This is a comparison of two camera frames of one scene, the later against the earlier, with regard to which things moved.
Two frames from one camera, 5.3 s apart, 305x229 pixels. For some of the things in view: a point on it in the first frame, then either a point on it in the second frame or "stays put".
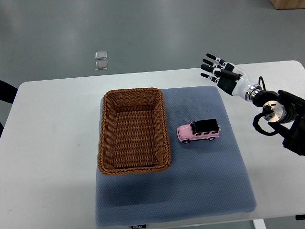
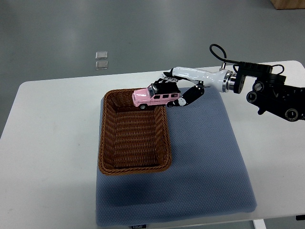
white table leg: x=259 y=223 stays put
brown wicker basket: x=133 y=136 stays put
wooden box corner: x=288 y=4 stays put
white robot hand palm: x=242 y=83 -> x=215 y=79
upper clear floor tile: x=101 y=55 stays put
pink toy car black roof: x=202 y=129 -> x=156 y=94
